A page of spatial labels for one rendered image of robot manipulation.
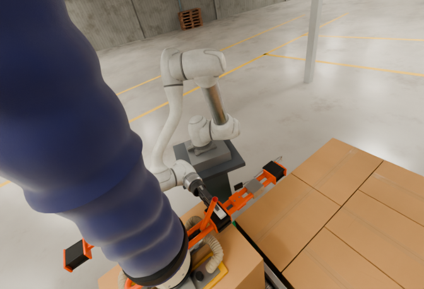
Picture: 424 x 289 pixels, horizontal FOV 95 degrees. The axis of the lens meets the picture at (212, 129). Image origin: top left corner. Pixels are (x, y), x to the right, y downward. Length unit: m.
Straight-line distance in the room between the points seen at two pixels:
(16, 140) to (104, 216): 0.22
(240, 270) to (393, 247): 0.93
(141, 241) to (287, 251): 1.01
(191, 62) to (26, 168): 0.73
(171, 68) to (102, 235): 0.72
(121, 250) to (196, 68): 0.73
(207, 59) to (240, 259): 0.86
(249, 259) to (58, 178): 0.78
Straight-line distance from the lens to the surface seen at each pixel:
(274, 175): 0.99
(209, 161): 1.48
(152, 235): 0.59
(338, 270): 1.44
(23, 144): 0.37
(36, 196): 0.46
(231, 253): 0.98
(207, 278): 0.94
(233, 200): 0.92
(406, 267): 1.57
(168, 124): 1.00
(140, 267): 0.67
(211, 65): 0.93
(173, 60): 0.98
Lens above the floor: 1.86
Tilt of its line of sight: 36 degrees down
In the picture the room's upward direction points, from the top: 13 degrees counter-clockwise
